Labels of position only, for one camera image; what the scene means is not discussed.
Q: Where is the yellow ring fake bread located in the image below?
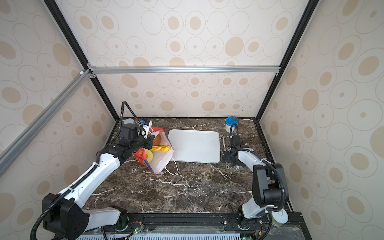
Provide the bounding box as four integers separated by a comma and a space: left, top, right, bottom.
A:
145, 149, 154, 163

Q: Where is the yellow twisted fake bread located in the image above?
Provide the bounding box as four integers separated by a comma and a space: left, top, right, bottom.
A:
151, 146, 172, 152

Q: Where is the red paper gift bag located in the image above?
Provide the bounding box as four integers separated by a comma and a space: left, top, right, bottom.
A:
134, 127, 174, 173

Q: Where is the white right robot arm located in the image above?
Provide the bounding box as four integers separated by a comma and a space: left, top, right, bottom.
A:
223, 135, 289, 220

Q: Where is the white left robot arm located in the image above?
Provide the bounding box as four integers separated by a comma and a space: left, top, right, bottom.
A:
30, 119, 155, 240

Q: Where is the white cup blue lid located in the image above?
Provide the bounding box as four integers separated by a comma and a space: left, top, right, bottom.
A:
225, 116, 239, 133

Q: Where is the white cutting board tray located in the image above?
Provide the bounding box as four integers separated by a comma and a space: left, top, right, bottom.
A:
168, 130, 221, 164

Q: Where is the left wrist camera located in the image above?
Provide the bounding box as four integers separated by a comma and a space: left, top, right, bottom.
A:
140, 119, 153, 139

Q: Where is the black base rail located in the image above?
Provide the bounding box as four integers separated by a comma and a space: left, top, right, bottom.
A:
80, 211, 313, 240

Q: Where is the silver aluminium rail back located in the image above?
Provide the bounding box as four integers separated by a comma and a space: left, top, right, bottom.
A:
90, 65, 280, 74

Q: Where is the silver aluminium rail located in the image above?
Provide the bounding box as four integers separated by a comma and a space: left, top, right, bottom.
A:
90, 65, 280, 74
1, 70, 91, 175

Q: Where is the silver aluminium rail left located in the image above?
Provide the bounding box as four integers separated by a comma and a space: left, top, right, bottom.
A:
1, 70, 91, 175

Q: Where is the black corner frame post left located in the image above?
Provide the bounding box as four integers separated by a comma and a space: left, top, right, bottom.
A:
44, 0, 120, 122

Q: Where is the black corner frame post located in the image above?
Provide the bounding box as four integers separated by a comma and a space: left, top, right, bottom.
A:
255, 0, 320, 123
44, 0, 120, 122

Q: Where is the black corner frame post right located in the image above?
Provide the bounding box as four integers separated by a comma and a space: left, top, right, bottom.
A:
255, 0, 320, 123

